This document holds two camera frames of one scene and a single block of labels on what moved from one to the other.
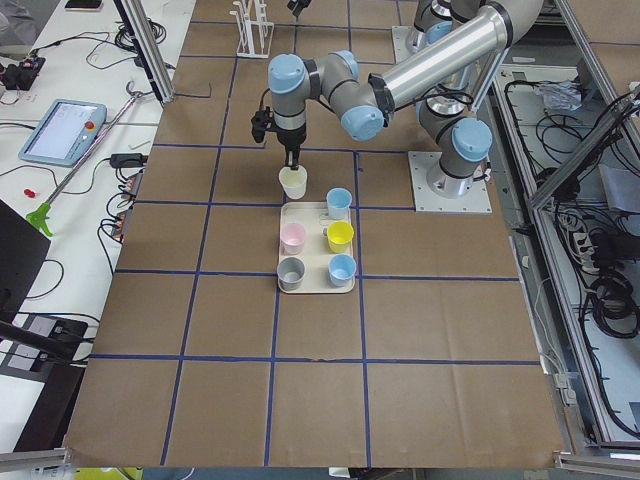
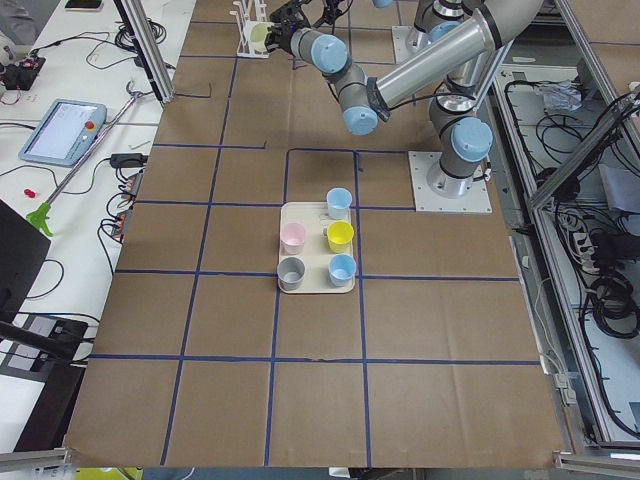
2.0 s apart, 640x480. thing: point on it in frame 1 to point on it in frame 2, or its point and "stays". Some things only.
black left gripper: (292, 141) to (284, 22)
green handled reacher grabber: (40, 214) stays
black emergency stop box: (21, 76) stays
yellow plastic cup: (340, 233) stays
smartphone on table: (83, 5) stays
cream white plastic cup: (294, 182) to (258, 32)
